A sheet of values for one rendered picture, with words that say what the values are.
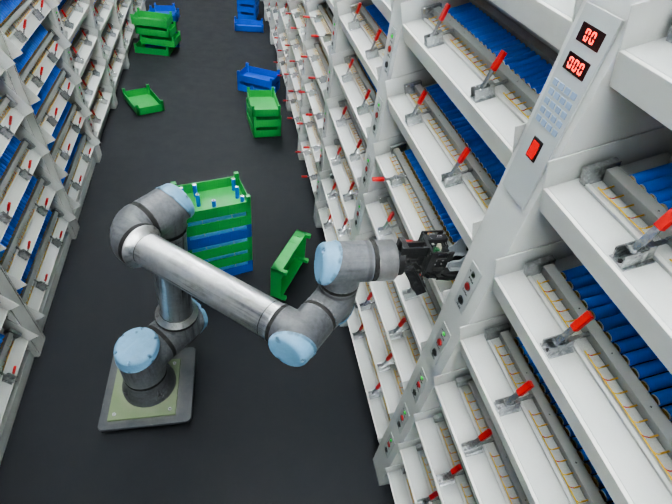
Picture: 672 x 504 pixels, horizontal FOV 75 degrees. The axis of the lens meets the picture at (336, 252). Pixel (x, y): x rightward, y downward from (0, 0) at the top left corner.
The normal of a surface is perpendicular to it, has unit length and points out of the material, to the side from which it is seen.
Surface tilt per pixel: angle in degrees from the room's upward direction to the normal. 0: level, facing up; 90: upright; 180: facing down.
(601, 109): 90
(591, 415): 19
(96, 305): 0
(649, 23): 90
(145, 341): 5
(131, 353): 5
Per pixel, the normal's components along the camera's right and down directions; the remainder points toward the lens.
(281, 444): 0.11, -0.71
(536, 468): -0.21, -0.65
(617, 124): 0.19, 0.71
